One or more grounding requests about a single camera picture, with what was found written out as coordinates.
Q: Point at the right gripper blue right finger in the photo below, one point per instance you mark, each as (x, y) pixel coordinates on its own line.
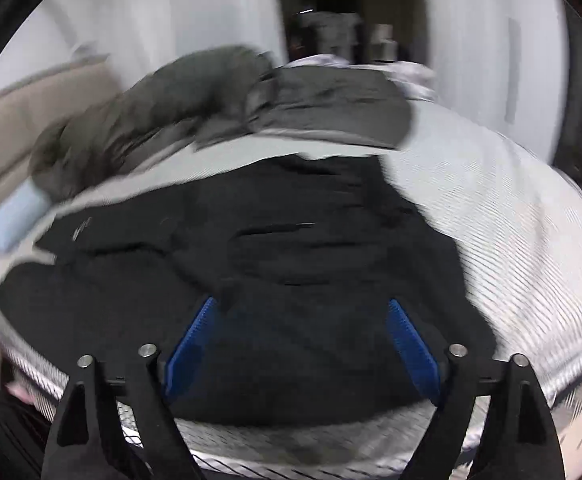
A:
(417, 358)

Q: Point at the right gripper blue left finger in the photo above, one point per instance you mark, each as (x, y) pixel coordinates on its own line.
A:
(180, 369)

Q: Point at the black pants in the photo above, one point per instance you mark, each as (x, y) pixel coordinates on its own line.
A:
(302, 257)

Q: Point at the white honeycomb mattress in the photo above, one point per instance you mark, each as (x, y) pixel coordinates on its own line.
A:
(518, 226)

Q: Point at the light blue pillow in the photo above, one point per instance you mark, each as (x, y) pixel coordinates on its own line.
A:
(19, 212)

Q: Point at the dark grey duvet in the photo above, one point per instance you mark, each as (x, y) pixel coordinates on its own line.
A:
(212, 96)

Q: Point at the beige headboard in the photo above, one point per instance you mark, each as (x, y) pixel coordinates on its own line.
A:
(30, 105)

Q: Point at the white wardrobe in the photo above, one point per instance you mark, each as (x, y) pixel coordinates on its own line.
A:
(504, 65)

